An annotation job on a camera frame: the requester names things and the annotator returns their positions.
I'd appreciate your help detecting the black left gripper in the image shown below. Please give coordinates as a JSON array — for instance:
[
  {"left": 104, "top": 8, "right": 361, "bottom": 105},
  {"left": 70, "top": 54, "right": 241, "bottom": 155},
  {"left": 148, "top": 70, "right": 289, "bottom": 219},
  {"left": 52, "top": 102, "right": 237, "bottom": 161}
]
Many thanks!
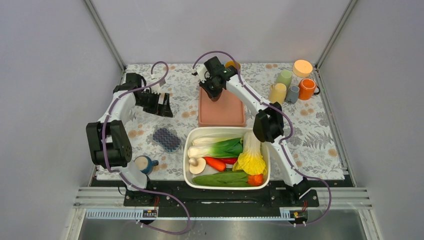
[{"left": 135, "top": 89, "right": 173, "bottom": 118}]

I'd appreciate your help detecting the light blue butterfly mug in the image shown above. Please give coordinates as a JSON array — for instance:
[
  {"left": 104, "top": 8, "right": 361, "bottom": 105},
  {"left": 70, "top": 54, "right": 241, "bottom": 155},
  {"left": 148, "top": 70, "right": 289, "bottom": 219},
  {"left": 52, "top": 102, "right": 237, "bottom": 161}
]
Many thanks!
[{"left": 224, "top": 60, "right": 241, "bottom": 71}]

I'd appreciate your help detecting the dark blue ceramic mug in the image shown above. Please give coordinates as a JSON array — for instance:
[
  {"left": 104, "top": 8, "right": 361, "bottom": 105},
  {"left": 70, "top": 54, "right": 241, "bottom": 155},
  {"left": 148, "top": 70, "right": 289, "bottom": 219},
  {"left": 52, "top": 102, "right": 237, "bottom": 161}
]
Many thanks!
[{"left": 134, "top": 155, "right": 159, "bottom": 175}]

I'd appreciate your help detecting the yellow mug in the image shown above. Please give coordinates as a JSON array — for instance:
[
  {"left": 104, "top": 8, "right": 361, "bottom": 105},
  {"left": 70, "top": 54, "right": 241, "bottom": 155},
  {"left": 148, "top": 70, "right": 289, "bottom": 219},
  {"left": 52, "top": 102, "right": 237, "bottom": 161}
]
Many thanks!
[{"left": 268, "top": 83, "right": 287, "bottom": 105}]

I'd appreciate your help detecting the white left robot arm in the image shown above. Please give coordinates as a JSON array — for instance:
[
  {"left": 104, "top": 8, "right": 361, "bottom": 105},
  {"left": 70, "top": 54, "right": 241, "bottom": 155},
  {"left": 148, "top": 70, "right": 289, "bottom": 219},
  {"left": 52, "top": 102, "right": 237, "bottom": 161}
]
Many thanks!
[{"left": 85, "top": 73, "right": 174, "bottom": 206}]

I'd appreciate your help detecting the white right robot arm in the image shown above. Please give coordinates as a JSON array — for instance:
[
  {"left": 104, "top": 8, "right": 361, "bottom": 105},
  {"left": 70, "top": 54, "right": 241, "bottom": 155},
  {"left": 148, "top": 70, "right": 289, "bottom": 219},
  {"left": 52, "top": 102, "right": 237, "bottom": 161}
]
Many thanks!
[{"left": 192, "top": 56, "right": 311, "bottom": 206}]

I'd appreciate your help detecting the light green mug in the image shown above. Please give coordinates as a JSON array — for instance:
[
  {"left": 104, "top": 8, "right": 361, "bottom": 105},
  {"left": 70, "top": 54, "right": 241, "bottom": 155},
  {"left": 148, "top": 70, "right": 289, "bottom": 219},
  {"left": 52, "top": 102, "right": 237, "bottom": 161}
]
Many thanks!
[{"left": 275, "top": 69, "right": 293, "bottom": 89}]

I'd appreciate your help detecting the orange mug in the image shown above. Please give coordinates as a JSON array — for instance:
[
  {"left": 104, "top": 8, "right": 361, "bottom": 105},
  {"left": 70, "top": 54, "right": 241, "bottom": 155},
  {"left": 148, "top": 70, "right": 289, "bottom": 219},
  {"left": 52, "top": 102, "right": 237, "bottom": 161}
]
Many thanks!
[{"left": 298, "top": 78, "right": 321, "bottom": 101}]

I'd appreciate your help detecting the salmon pink plastic tray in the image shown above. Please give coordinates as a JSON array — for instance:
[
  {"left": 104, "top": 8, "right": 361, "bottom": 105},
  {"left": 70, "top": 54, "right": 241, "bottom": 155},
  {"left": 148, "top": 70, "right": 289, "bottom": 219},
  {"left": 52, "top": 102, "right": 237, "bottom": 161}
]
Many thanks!
[{"left": 198, "top": 88, "right": 246, "bottom": 127}]

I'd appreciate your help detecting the blue zigzag sponge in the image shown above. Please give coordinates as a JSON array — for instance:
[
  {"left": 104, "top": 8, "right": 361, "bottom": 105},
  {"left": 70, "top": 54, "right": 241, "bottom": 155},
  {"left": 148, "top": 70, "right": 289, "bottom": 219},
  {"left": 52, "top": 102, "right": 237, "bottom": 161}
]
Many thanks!
[{"left": 152, "top": 127, "right": 182, "bottom": 153}]

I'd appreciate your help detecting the toy white leek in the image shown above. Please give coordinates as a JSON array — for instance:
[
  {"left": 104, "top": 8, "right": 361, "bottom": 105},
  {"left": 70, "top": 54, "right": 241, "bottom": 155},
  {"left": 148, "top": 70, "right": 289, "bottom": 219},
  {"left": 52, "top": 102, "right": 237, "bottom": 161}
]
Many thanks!
[{"left": 192, "top": 137, "right": 243, "bottom": 147}]

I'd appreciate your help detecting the toy bok choy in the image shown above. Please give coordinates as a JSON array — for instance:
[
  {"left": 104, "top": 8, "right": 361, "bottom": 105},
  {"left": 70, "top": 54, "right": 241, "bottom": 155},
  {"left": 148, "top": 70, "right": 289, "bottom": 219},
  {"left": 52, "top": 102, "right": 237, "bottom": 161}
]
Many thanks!
[{"left": 187, "top": 143, "right": 243, "bottom": 159}]

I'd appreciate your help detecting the toy mushroom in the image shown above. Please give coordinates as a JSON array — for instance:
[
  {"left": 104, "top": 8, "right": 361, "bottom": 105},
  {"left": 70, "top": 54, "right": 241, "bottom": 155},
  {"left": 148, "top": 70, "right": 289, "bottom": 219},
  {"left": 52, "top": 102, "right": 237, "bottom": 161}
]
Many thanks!
[{"left": 189, "top": 158, "right": 207, "bottom": 175}]

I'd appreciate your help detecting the toy red chili pepper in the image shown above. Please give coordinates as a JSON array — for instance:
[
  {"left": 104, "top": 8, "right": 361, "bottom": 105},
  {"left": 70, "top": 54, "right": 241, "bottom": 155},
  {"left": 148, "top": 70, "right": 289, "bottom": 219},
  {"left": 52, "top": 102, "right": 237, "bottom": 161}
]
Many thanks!
[{"left": 218, "top": 158, "right": 238, "bottom": 165}]

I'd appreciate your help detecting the toy orange carrot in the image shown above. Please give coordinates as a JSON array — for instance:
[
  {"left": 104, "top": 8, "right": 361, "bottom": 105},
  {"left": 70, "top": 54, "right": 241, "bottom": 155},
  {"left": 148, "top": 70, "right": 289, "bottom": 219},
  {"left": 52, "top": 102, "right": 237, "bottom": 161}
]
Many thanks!
[{"left": 203, "top": 156, "right": 227, "bottom": 172}]

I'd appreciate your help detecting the toy napa cabbage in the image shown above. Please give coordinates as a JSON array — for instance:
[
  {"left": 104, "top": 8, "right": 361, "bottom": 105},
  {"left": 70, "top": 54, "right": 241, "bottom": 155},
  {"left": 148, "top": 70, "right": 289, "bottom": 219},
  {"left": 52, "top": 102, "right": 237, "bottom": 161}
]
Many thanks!
[{"left": 232, "top": 130, "right": 267, "bottom": 176}]

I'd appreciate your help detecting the small grey cup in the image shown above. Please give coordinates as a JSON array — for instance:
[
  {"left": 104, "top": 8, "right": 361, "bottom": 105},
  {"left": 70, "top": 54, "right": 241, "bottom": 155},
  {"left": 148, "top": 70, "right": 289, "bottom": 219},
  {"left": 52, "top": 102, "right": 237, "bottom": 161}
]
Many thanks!
[{"left": 285, "top": 85, "right": 300, "bottom": 104}]

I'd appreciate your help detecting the floral patterned table cloth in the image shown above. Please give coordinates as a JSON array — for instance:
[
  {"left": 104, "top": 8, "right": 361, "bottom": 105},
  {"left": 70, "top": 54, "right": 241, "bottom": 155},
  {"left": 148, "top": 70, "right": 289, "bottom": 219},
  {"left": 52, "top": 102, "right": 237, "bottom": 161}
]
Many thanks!
[{"left": 96, "top": 62, "right": 346, "bottom": 182}]

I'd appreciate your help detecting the toy green leafy vegetable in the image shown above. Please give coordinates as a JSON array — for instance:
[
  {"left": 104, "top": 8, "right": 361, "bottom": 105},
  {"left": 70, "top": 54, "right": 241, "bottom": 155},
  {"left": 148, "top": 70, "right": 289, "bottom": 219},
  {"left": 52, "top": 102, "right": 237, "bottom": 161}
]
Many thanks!
[{"left": 192, "top": 170, "right": 251, "bottom": 188}]

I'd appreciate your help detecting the pale orange upside-down cup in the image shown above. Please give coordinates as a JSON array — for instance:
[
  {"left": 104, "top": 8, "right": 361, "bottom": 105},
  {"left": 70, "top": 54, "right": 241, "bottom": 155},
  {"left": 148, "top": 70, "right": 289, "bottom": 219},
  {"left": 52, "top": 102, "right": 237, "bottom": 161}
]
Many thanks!
[{"left": 292, "top": 59, "right": 314, "bottom": 78}]

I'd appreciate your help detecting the toy orange tomato piece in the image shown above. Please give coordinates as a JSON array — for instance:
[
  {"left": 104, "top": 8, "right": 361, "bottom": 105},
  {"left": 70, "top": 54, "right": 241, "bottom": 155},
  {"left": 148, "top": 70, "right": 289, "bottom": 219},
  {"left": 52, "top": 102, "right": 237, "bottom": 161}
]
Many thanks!
[{"left": 247, "top": 174, "right": 264, "bottom": 187}]

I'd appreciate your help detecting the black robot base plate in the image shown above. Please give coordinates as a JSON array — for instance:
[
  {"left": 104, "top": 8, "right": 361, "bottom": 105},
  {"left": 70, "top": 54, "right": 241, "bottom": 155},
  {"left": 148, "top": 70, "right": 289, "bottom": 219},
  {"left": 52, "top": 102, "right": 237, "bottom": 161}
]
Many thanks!
[{"left": 123, "top": 180, "right": 320, "bottom": 218}]

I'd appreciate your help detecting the aluminium front rail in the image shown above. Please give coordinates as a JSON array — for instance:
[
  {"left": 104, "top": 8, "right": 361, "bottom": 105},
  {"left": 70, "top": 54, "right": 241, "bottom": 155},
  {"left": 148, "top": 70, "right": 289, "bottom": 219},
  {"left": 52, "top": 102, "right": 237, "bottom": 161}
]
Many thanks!
[{"left": 73, "top": 187, "right": 373, "bottom": 221}]

